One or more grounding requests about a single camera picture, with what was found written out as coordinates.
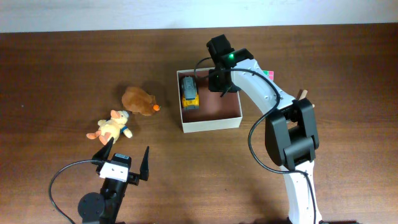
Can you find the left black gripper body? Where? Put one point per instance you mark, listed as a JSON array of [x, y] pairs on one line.
[[133, 178]]

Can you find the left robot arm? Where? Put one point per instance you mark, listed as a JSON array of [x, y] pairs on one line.
[[103, 207]]

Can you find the yellow grey toy truck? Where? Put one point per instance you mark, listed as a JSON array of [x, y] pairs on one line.
[[190, 97]]

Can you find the white cardboard box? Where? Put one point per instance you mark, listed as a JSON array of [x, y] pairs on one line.
[[216, 111]]

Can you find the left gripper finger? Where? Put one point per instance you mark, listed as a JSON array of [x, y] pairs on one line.
[[144, 168], [103, 153]]

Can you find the yellow plush duck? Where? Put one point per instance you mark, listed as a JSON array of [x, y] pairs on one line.
[[110, 129]]

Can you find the multicolour puzzle cube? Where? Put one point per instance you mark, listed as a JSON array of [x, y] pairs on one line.
[[269, 74]]

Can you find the brown plush bear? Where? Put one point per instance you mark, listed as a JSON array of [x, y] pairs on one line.
[[138, 101]]

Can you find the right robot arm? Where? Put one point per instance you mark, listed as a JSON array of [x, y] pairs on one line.
[[291, 136]]

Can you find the yellow wooden rattle drum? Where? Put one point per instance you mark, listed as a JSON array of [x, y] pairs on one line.
[[302, 94]]

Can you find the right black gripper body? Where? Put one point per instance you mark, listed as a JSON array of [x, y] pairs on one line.
[[214, 81]]

